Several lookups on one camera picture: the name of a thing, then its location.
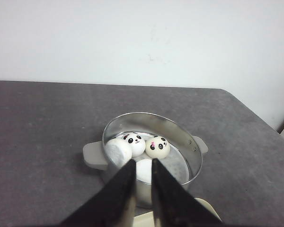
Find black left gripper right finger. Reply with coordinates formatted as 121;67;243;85
151;158;223;227

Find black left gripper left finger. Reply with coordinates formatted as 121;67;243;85
58;160;136;227

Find cream panda bun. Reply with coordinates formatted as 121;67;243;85
145;136;170;159

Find stainless steel steamer pot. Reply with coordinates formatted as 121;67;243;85
83;112;208;209

